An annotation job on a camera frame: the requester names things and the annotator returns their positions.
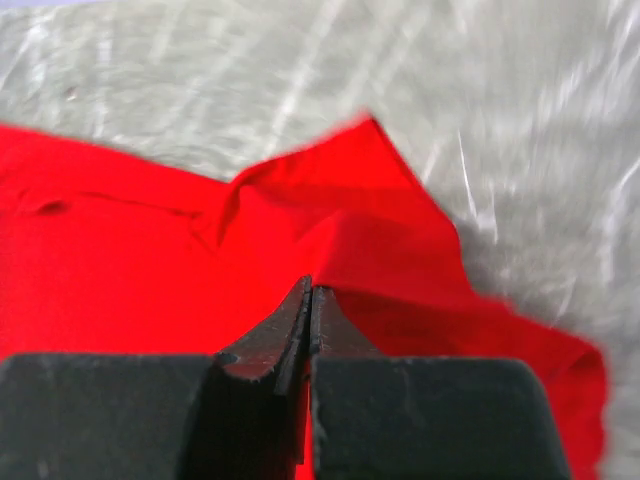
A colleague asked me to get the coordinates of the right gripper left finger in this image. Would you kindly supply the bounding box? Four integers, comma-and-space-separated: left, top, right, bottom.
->
1, 278, 312, 479

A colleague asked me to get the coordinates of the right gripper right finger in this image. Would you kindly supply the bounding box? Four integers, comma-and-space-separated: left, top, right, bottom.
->
310, 287, 570, 479

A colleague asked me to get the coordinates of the red t shirt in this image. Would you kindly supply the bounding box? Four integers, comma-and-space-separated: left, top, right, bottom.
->
1, 116, 608, 479

